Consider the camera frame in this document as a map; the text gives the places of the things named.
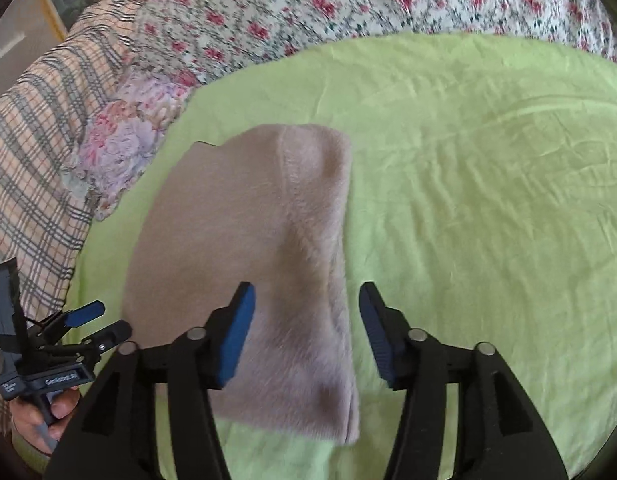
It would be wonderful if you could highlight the beige knit sweater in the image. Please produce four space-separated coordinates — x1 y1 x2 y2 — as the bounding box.
122 125 359 444

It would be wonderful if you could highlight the person's left forearm sleeve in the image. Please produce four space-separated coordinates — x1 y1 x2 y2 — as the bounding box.
10 428 50 474

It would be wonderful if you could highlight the person's left hand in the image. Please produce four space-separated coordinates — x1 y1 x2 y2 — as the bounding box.
8 387 82 455

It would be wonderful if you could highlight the plaid blanket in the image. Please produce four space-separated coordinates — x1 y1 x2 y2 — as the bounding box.
0 0 145 436

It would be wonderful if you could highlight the pastel floral pillow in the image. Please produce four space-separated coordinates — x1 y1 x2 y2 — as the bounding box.
61 70 198 221

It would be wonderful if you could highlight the green bed sheet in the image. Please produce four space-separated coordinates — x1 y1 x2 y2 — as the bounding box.
66 34 617 474

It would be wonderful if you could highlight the floral quilt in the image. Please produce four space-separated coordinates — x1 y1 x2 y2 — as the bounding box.
133 0 617 86

